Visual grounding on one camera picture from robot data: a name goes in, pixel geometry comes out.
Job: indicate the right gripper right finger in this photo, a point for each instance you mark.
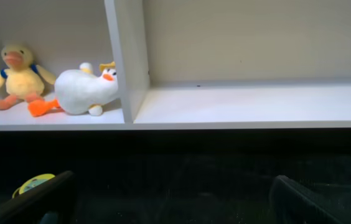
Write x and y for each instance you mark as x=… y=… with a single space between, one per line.
x=297 y=205

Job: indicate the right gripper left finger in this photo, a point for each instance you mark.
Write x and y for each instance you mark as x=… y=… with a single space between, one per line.
x=35 y=202

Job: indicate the yellow rattle drum toy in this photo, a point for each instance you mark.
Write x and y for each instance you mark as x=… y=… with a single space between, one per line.
x=34 y=182

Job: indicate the white shelf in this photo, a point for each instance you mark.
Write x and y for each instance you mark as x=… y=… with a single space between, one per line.
x=250 y=105

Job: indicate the white plush duck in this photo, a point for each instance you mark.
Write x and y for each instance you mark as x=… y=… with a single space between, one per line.
x=82 y=91

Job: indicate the yellow plush duck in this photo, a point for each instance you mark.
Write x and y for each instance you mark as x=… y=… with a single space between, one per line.
x=23 y=82

